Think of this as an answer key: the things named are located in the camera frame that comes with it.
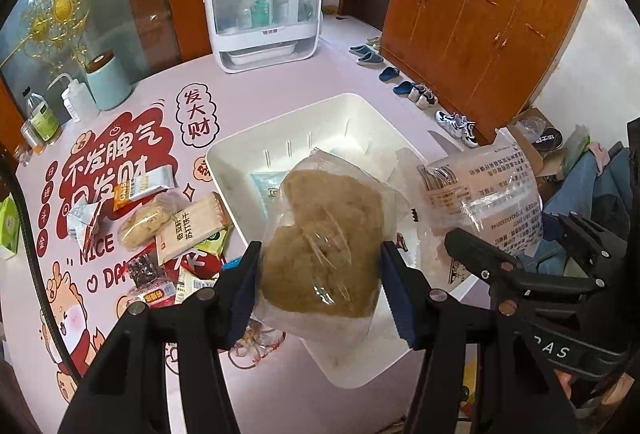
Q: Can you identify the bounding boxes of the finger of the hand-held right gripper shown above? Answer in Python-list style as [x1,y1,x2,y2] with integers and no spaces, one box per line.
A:
[444,228,608,312]
[545,213,629,275]

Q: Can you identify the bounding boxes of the clear printed snack packet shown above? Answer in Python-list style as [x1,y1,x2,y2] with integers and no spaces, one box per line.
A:
[417,128,545,259]

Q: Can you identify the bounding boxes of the cardboard box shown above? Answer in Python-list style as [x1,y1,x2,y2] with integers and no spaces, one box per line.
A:
[507,108,566,179]

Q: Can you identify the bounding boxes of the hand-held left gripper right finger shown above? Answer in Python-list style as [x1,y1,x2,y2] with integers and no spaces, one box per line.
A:
[381,240,572,434]

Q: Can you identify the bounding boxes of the dark dried fruit packet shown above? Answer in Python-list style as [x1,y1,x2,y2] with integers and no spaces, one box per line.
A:
[126,251,166,295]

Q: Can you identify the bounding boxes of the printed pink table mat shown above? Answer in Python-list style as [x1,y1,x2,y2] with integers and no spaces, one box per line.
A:
[10,14,481,434]

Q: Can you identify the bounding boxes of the brown bread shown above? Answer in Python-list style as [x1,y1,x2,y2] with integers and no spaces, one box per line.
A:
[252,149,418,350]

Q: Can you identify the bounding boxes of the wooden framed glass door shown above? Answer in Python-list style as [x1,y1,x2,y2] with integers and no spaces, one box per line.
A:
[0,0,241,125]

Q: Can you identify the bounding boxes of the yellow red label packet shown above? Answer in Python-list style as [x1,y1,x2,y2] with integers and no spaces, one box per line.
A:
[122,284,176,311]

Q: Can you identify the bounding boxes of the white black sneaker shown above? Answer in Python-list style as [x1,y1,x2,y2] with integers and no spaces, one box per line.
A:
[459,118,482,149]
[435,110,464,137]

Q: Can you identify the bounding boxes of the silver orange bar packet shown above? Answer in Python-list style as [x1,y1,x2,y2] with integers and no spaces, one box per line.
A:
[111,165,178,213]

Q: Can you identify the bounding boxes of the beige cracker packet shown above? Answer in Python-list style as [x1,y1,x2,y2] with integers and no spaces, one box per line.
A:
[154,193,232,265]

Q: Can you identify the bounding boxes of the green tissue box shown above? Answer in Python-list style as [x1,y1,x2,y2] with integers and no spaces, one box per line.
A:
[0,196,21,261]

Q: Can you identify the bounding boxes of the white plastic basket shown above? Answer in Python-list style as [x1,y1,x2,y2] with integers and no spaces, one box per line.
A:
[206,92,481,389]

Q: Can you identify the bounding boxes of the small pastry in clear packet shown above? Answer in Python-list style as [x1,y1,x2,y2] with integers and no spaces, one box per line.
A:
[117,192,188,251]

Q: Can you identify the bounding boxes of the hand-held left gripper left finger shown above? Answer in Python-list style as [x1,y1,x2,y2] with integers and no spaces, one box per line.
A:
[60,241,263,434]

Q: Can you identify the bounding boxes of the small white packet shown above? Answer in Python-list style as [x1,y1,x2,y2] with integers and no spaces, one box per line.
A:
[67,204,103,251]

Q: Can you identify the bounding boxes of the white storage organizer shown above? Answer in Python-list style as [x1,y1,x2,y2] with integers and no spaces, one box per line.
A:
[196,0,332,74]

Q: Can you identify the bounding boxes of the blue denim clothing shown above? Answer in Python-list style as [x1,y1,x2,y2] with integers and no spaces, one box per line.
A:
[540,141,631,275]

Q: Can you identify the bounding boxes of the pale green white packet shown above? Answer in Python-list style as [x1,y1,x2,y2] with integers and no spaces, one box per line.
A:
[172,266,221,305]

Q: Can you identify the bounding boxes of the white squeeze bottle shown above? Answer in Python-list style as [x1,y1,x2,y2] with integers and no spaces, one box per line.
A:
[47,72,101,122]

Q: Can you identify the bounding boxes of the wooden cabinet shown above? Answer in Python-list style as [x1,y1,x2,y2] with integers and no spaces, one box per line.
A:
[382,0,596,147]

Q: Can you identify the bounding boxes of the small glass jar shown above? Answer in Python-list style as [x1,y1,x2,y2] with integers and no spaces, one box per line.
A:
[20,121,43,149]

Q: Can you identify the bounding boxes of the clear bottle green label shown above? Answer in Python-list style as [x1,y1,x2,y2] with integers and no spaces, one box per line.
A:
[22,91,63,145]

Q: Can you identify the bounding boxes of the light blue packet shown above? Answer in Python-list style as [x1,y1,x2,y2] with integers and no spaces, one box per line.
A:
[250,170,291,211]

